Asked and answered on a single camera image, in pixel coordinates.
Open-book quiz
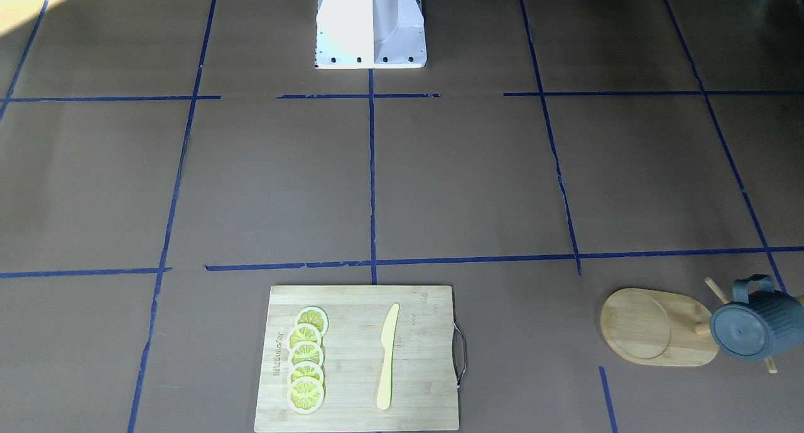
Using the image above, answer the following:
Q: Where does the teal mug yellow inside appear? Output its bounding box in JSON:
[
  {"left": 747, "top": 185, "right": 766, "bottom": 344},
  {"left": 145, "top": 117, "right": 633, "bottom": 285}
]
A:
[{"left": 710, "top": 275, "right": 803, "bottom": 362}]

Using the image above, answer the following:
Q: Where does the wooden cup storage rack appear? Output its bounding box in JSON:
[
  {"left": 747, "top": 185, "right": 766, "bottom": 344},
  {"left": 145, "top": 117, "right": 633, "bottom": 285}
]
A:
[{"left": 599, "top": 278, "right": 778, "bottom": 373}]

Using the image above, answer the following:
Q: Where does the yellow plastic knife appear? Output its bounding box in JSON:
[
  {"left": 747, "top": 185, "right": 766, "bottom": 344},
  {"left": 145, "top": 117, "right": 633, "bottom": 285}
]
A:
[{"left": 374, "top": 302, "right": 400, "bottom": 410}]

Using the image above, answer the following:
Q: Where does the lemon slice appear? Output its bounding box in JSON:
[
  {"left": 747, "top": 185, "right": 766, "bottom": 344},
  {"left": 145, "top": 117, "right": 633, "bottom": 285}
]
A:
[
  {"left": 294, "top": 306, "right": 329, "bottom": 336},
  {"left": 289, "top": 341, "right": 325, "bottom": 366},
  {"left": 286, "top": 376, "right": 325, "bottom": 415},
  {"left": 288, "top": 361, "right": 325, "bottom": 386},
  {"left": 285, "top": 322, "right": 322, "bottom": 349}
]

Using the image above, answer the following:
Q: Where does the bamboo cutting board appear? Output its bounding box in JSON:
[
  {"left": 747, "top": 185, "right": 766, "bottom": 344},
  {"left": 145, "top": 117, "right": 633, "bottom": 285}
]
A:
[{"left": 254, "top": 285, "right": 460, "bottom": 432}]

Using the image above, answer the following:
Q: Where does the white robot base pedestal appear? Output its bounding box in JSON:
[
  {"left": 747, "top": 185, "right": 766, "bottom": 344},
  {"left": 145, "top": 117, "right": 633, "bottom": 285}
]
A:
[{"left": 314, "top": 0, "right": 428, "bottom": 70}]

